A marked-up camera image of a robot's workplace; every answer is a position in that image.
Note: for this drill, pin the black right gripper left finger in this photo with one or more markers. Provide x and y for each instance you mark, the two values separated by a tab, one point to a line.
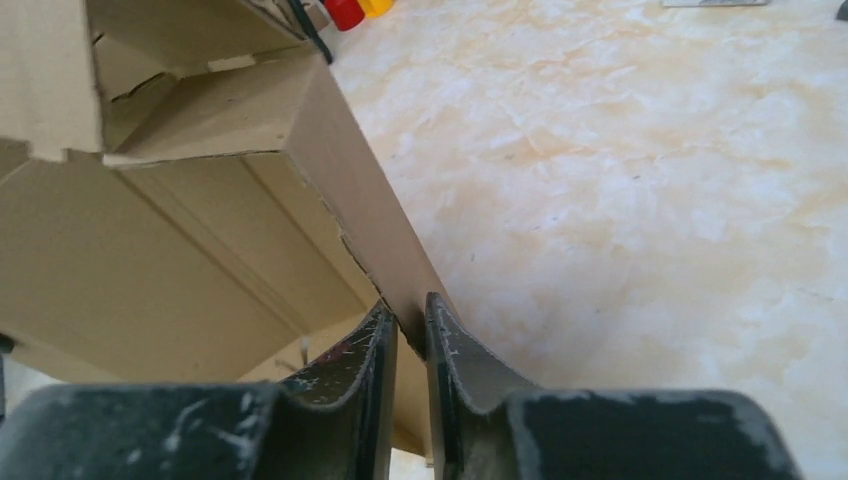
329	420

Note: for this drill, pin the red round toy disc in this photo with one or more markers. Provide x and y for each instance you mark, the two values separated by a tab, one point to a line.
345	14

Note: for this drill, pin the yellow round toy disc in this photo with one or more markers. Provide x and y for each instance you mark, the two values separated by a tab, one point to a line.
375	8

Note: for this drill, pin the brown cardboard box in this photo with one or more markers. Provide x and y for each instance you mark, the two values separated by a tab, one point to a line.
186	194

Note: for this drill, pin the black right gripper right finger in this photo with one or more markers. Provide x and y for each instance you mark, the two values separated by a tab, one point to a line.
490	422

